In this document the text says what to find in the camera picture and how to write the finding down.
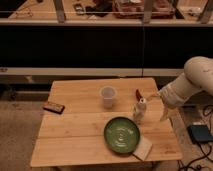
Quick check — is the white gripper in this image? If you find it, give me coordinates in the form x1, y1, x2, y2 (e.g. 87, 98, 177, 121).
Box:
147, 84, 184, 122

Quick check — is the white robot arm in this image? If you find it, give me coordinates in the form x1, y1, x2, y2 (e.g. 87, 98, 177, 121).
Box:
147, 56, 213, 121

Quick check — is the green ceramic bowl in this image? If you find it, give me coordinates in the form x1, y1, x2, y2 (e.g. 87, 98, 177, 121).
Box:
104, 117, 140, 154

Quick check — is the small white figurine bottle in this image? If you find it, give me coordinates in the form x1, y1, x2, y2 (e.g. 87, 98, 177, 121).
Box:
133, 98, 147, 124

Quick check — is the black power adapter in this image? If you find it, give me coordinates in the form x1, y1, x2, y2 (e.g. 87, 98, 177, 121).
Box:
187, 125, 213, 144

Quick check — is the red tray on shelf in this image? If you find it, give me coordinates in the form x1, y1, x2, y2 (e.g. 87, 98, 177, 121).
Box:
112, 0, 175, 18

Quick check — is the brown rectangular box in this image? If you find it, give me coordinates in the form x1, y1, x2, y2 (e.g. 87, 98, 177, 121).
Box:
43, 101, 65, 114

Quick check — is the black device on shelf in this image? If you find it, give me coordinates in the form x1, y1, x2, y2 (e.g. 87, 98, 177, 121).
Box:
73, 3, 86, 15

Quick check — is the black cable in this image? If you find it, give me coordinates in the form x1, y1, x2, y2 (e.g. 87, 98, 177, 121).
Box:
176, 103, 213, 171

